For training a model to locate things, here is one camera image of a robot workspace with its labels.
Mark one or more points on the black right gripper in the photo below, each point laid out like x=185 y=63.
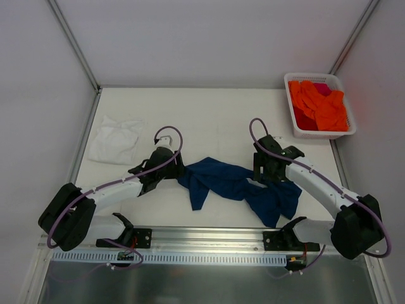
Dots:
x=259 y=168

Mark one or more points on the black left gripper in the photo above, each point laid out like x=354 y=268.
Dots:
x=176 y=168

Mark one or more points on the blue printed t-shirt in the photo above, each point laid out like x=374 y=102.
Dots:
x=269 y=201

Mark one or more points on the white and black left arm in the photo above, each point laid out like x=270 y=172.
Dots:
x=72 y=217

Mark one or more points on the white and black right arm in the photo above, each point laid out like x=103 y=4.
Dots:
x=355 y=224

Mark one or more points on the red t-shirt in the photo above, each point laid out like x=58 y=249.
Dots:
x=304 y=122

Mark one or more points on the white folded t-shirt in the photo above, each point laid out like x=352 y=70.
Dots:
x=115 y=142

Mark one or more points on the white plastic laundry basket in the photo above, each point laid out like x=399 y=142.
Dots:
x=334 y=84

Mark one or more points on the orange t-shirt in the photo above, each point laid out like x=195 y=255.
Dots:
x=329 y=112

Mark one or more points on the pink t-shirt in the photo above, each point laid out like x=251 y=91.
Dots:
x=323 y=89

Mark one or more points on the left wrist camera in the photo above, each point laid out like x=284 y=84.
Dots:
x=164 y=142

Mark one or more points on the aluminium mounting rail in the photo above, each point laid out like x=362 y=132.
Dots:
x=179 y=239

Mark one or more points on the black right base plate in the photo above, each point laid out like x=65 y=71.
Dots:
x=286 y=241

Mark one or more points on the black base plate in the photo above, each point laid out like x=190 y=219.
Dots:
x=139 y=237
x=286 y=241

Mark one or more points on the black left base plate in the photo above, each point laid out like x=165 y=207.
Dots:
x=139 y=237

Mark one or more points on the slotted white cable duct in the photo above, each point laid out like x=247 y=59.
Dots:
x=171 y=258

